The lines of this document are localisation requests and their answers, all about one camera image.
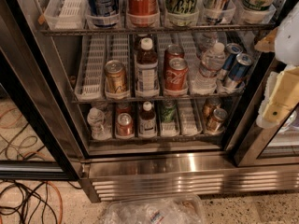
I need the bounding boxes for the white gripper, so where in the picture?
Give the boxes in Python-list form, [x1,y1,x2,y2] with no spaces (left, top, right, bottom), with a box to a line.
[254,2,299,129]

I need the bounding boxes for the orange gold soda can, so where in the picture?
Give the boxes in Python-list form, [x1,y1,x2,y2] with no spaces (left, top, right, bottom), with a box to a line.
[104,60,128,94]

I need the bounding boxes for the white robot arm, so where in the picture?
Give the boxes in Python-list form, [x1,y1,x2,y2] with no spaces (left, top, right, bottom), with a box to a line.
[254,2,299,129]

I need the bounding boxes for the front blue energy drink can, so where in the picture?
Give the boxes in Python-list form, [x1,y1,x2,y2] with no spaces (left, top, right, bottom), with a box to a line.
[223,52,253,89]

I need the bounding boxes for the blue energy drink can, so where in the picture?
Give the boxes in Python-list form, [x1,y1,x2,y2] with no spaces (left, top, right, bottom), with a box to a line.
[223,52,253,89]
[218,43,243,80]

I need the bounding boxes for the rear blue energy drink can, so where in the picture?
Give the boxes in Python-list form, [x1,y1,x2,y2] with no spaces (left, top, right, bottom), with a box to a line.
[218,43,243,80]

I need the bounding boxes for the rear gold can bottom shelf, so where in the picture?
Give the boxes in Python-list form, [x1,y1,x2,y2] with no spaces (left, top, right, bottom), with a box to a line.
[202,97,221,119]

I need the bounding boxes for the clear water bottle middle shelf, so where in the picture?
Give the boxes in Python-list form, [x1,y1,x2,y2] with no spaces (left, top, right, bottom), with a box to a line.
[194,42,226,90]

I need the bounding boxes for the clear water bottle shelf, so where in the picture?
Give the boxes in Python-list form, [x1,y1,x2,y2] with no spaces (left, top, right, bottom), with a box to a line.
[87,107,109,140]
[194,42,226,90]

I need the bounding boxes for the right glass fridge door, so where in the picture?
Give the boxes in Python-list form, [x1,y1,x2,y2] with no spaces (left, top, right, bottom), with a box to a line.
[234,59,299,168]

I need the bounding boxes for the glass fridge door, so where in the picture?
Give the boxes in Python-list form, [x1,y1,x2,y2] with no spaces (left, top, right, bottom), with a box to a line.
[0,48,78,180]
[234,59,299,168]

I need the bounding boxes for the front gold can bottom shelf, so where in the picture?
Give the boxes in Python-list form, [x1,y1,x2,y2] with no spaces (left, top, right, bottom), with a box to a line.
[206,108,227,133]

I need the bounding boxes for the blue red can top shelf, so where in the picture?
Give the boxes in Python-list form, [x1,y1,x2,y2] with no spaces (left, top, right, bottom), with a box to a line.
[204,0,230,24]

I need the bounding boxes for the front red cola can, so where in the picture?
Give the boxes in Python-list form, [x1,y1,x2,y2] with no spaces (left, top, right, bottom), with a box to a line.
[164,57,188,91]

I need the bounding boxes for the rear red cola can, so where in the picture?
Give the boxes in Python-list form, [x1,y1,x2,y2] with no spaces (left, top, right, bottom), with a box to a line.
[164,44,184,66]

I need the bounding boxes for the green can bottom shelf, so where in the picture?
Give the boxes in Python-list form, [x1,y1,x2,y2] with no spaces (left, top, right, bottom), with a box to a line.
[161,100,176,123]

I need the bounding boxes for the brown tea bottle middle shelf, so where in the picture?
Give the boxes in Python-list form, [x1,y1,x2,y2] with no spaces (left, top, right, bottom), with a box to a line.
[136,38,158,92]

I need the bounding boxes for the brown tea bottle shelf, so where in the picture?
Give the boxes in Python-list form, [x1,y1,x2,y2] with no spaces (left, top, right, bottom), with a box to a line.
[136,38,158,92]
[139,102,156,137]

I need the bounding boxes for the stainless steel fridge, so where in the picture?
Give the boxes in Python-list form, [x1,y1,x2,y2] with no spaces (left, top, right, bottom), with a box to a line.
[0,0,299,203]

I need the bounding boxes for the brown tea bottle bottom shelf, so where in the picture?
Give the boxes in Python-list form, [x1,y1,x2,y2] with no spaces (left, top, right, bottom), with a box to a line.
[139,102,156,137]

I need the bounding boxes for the red cola can top shelf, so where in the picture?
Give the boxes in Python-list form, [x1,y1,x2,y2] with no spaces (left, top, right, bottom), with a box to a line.
[128,0,158,27]

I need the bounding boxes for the red can bottom shelf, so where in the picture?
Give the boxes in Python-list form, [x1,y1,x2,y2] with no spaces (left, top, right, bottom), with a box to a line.
[116,113,134,137]

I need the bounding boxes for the empty white shelf tray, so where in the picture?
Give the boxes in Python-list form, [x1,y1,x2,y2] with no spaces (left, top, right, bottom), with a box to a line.
[74,35,106,102]

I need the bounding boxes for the dark blue can top shelf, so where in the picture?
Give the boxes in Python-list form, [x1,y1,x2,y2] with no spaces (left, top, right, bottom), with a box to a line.
[88,0,120,27]

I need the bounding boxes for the clear water bottle bottom shelf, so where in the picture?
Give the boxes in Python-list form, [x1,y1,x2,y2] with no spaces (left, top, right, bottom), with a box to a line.
[87,107,109,140]

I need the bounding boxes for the left glass fridge door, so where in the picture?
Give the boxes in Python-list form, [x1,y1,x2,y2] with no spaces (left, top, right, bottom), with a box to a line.
[0,48,78,180]

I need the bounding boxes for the clear plastic bin with bags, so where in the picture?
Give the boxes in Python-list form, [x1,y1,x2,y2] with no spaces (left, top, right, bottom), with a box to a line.
[99,194,206,224]

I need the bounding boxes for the orange cable on floor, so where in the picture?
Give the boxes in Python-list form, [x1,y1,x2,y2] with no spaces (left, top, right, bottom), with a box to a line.
[0,180,64,224]

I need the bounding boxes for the black cables on floor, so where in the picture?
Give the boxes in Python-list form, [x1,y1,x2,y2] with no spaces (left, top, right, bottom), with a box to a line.
[0,179,82,224]

